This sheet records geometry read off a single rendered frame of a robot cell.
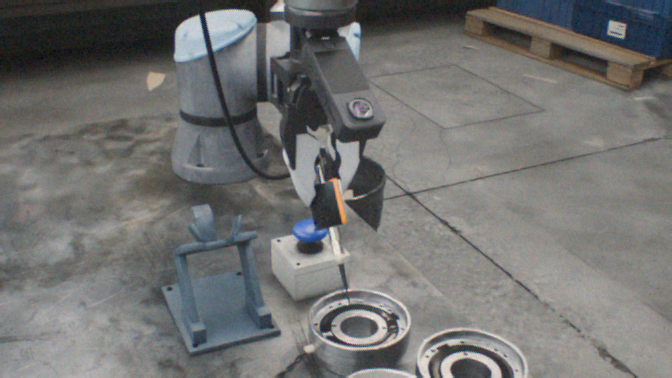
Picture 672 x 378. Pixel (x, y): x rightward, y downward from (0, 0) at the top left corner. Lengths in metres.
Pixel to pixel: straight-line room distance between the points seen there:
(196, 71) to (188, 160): 0.14
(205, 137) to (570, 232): 1.83
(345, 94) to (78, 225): 0.49
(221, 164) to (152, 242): 0.19
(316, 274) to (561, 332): 1.46
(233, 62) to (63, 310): 0.42
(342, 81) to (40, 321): 0.43
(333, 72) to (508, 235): 2.00
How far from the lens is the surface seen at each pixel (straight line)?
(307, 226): 0.91
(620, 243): 2.78
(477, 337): 0.82
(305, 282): 0.90
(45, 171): 1.27
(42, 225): 1.11
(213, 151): 1.16
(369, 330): 0.85
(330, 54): 0.77
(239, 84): 1.13
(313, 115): 0.79
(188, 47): 1.13
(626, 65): 4.21
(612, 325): 2.36
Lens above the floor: 1.32
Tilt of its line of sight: 27 degrees down
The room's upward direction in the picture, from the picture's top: 1 degrees clockwise
